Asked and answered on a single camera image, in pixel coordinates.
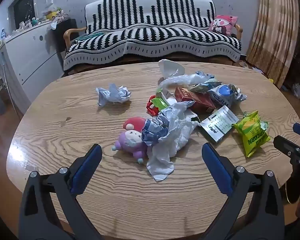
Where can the row of small figurines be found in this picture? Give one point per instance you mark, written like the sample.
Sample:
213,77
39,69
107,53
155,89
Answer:
25,26

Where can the silver blue crumpled wrapper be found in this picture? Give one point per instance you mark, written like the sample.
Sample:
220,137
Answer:
222,97

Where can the clear plastic bag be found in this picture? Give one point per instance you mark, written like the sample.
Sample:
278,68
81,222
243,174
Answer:
180,81

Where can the pink cartoon pillow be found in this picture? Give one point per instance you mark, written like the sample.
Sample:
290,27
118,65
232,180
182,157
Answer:
222,25

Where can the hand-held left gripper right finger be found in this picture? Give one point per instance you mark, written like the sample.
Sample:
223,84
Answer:
215,165

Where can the black side cabinet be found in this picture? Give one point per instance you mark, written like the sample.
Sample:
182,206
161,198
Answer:
65,30

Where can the beige patterned curtain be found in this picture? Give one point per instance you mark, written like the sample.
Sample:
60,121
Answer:
272,30

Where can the yellow green popcorn bag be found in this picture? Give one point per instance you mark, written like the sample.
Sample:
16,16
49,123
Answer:
252,135

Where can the blue printed paper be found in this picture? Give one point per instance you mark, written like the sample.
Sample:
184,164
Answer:
152,130

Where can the red plastic wrapper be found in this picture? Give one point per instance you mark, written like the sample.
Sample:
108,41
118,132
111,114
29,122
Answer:
150,107

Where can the white printed card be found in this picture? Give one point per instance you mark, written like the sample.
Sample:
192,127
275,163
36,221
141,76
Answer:
218,125

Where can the dark framed screen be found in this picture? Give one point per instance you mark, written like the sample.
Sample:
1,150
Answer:
22,5

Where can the purple plush toy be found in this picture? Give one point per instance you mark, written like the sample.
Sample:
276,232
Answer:
130,141

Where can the white cabinet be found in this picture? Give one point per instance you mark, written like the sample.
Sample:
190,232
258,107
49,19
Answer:
32,60

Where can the white tissue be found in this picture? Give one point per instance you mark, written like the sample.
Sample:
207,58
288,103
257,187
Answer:
168,68

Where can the light green wrapper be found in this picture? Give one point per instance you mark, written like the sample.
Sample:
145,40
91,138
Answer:
160,103

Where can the large white crumpled paper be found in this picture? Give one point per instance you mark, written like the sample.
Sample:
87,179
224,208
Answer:
175,135

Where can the black-white striped sofa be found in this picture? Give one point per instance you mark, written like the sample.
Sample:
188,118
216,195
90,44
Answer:
152,37

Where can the yellow plush toy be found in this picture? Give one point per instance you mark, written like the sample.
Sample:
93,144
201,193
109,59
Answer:
52,14

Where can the white bulky toy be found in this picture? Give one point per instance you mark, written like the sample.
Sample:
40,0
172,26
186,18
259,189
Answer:
298,90

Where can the pale crumpled paper ball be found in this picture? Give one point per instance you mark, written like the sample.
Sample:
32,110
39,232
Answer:
112,95

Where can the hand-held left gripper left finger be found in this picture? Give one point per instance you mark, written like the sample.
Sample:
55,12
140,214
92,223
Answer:
90,165

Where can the red mushroom plush toy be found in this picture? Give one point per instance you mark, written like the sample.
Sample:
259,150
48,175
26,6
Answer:
133,123

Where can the teal book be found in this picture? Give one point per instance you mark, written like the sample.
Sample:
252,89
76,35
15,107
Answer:
87,36

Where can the red cigarette box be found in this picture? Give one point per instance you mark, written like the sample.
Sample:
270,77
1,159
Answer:
197,100

